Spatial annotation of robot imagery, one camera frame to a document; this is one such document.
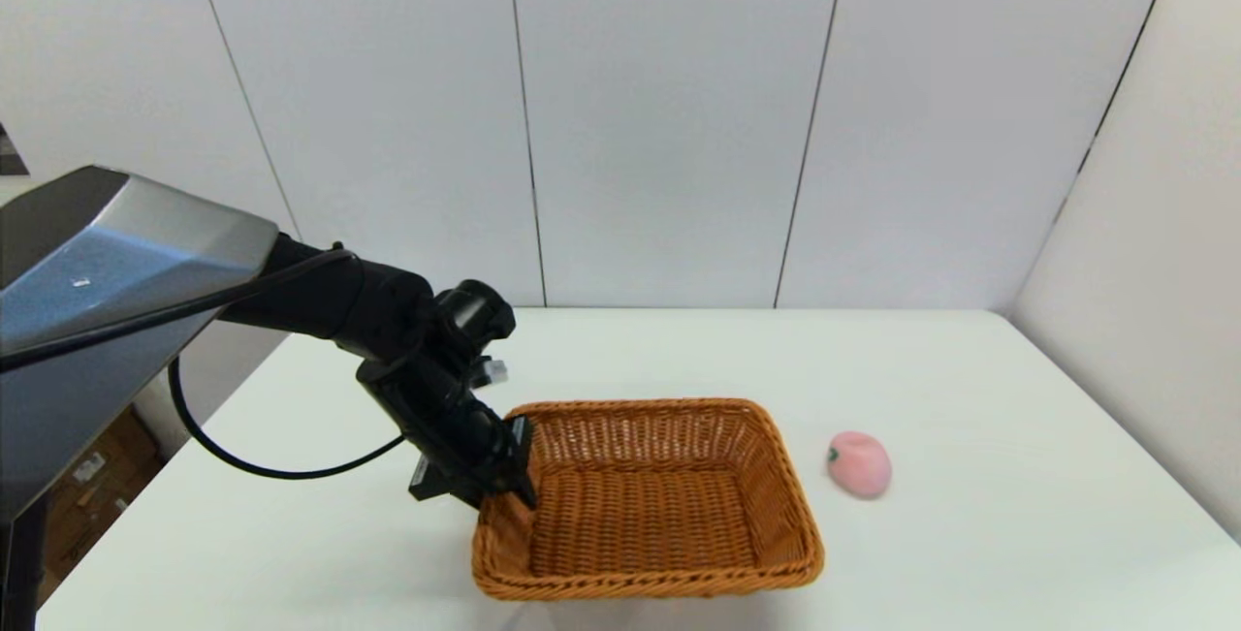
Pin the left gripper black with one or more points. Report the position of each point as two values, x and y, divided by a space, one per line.
436 418

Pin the orange wicker rectangular basket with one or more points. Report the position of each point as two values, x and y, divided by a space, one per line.
645 515

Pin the pink peach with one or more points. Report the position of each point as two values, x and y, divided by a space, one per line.
860 466

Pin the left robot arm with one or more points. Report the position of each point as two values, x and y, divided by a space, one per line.
97 272

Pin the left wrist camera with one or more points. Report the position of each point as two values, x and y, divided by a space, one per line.
475 316

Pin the dark wall picture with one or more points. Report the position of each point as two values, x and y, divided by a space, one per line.
8 158

